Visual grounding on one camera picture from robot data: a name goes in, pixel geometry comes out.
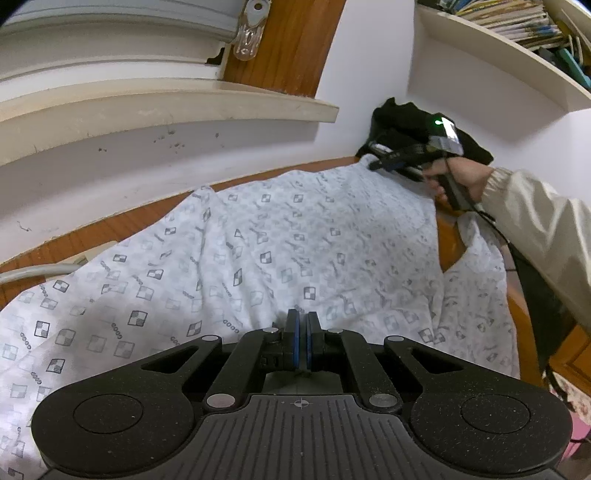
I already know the floral cloth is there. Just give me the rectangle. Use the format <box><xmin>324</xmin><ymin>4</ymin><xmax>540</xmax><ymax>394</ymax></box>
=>
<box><xmin>551</xmin><ymin>369</ymin><xmax>591</xmax><ymax>416</ymax></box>

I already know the beige cable outlet plate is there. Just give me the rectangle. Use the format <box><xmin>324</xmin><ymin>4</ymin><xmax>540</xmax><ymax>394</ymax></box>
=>
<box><xmin>76</xmin><ymin>240</ymin><xmax>118</xmax><ymax>266</ymax></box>

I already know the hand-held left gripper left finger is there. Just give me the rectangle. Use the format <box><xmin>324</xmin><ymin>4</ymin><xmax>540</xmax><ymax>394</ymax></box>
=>
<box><xmin>141</xmin><ymin>311</ymin><xmax>302</xmax><ymax>411</ymax></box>

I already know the wooden window frame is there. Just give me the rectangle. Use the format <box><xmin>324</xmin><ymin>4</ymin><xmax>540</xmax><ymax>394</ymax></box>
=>
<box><xmin>224</xmin><ymin>0</ymin><xmax>347</xmax><ymax>100</ymax></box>

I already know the wooden cabinet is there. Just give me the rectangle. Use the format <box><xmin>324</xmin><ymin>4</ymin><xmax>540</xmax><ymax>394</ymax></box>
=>
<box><xmin>549</xmin><ymin>323</ymin><xmax>591</xmax><ymax>384</ymax></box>

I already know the person's right hand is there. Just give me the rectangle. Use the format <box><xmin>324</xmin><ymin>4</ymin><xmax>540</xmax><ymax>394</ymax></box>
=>
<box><xmin>422</xmin><ymin>158</ymin><xmax>495</xmax><ymax>206</ymax></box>

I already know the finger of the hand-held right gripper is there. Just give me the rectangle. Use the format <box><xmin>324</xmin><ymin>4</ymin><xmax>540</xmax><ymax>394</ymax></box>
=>
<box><xmin>368</xmin><ymin>144</ymin><xmax>432</xmax><ymax>171</ymax></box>
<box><xmin>402</xmin><ymin>161</ymin><xmax>432</xmax><ymax>182</ymax></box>

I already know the pink cloth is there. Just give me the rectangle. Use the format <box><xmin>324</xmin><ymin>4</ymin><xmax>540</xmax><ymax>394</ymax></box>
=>
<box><xmin>561</xmin><ymin>411</ymin><xmax>591</xmax><ymax>462</ymax></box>

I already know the black folded garment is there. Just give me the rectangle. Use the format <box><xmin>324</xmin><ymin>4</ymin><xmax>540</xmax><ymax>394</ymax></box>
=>
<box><xmin>355</xmin><ymin>97</ymin><xmax>494</xmax><ymax>164</ymax></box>

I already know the clear plastic cord connector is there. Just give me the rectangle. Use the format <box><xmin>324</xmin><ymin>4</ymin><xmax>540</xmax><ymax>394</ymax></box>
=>
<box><xmin>232</xmin><ymin>0</ymin><xmax>271</xmax><ymax>61</ymax></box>

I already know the white patterned pajama shirt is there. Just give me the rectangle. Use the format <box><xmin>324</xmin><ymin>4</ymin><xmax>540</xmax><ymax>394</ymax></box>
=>
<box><xmin>0</xmin><ymin>154</ymin><xmax>446</xmax><ymax>480</ymax></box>

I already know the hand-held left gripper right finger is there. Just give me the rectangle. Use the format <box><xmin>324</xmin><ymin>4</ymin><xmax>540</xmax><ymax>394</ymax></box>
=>
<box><xmin>305</xmin><ymin>312</ymin><xmax>465</xmax><ymax>411</ymax></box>

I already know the person's right forearm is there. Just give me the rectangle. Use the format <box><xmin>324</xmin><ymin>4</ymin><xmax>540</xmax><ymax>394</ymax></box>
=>
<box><xmin>480</xmin><ymin>167</ymin><xmax>591</xmax><ymax>333</ymax></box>

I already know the row of books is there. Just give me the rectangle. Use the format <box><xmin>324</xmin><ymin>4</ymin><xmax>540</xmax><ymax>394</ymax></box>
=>
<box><xmin>418</xmin><ymin>0</ymin><xmax>591</xmax><ymax>88</ymax></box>

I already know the grey window blind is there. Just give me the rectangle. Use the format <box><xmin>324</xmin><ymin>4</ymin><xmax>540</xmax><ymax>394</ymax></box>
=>
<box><xmin>0</xmin><ymin>0</ymin><xmax>245</xmax><ymax>84</ymax></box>

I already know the black laptop bag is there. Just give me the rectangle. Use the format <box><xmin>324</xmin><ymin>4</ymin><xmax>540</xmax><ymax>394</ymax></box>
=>
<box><xmin>508</xmin><ymin>240</ymin><xmax>583</xmax><ymax>393</ymax></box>

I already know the grey cable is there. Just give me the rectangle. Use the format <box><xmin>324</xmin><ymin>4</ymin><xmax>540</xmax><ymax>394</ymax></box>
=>
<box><xmin>0</xmin><ymin>263</ymin><xmax>84</xmax><ymax>284</ymax></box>

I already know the cream wall shelf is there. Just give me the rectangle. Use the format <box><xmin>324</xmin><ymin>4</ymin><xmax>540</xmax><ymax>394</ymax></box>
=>
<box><xmin>406</xmin><ymin>0</ymin><xmax>591</xmax><ymax>112</ymax></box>

